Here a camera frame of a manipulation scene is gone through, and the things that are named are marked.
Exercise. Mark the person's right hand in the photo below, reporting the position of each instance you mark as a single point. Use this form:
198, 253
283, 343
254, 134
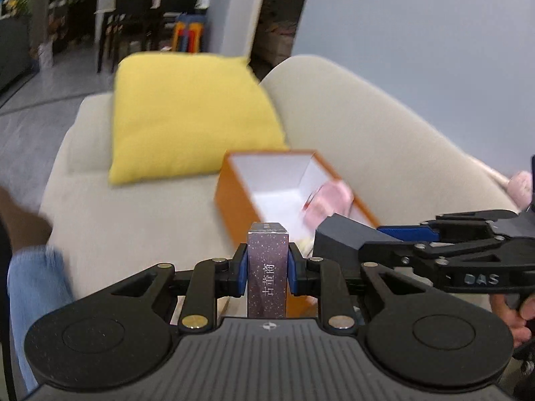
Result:
508, 313

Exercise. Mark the orange cardboard box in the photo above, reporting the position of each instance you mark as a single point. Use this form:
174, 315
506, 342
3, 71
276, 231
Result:
234, 200

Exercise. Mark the black dining chair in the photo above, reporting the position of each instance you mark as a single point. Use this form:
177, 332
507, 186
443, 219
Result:
138, 21

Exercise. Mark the stacked coloured stools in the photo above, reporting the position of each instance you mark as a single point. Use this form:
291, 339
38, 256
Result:
189, 31

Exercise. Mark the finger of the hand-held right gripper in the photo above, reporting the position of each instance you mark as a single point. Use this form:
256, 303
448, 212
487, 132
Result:
405, 233
393, 255

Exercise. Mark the purple glitter box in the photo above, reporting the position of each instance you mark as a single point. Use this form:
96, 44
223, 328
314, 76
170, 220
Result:
267, 271

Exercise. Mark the pink fluffy plush toy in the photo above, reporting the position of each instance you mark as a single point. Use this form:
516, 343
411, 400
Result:
520, 188

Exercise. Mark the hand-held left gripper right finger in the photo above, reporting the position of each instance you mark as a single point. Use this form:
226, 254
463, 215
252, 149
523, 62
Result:
293, 271

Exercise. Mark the beige sofa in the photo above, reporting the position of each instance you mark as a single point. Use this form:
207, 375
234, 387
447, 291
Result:
376, 133

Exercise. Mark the yellow pillow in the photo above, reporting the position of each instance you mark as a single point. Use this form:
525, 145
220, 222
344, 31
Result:
188, 117

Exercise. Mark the pink pouch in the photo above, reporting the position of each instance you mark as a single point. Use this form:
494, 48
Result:
330, 202

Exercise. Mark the white paper bag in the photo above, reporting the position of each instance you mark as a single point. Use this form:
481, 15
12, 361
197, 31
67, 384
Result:
45, 55

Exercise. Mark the dark grey box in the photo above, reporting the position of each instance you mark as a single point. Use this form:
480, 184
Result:
340, 238

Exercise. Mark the dining table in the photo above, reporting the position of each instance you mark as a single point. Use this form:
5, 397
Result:
104, 12

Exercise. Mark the yellow flowers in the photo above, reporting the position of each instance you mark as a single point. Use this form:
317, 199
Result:
13, 5

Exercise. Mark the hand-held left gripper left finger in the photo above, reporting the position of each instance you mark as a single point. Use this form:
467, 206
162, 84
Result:
240, 273

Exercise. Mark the dark grey dresser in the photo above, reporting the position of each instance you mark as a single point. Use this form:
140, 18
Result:
12, 50

